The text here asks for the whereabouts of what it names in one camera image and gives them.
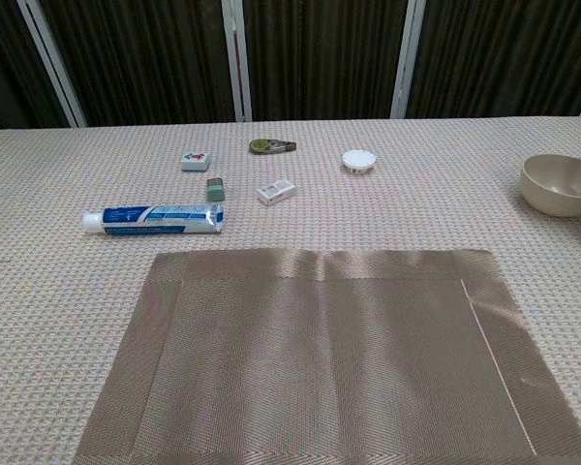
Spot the olive correction tape dispenser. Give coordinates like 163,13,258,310
249,138,297,156

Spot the small white cardboard box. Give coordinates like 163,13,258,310
257,177,297,206

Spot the small green block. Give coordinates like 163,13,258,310
205,177,227,202

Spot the light brown bowl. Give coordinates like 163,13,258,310
520,153,581,218

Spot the brown woven placemat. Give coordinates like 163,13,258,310
72,247,581,465

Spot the white mahjong tile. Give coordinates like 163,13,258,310
180,150,211,172

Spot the blue and white toothpaste tube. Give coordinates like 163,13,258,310
81,202,226,237

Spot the white round cap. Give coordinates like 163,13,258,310
341,149,378,176

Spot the beige woven tablecloth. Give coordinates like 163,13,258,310
0,114,581,465

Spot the dark fabric screen panel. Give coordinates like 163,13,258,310
39,0,237,128
243,0,409,122
0,0,72,136
407,0,581,119

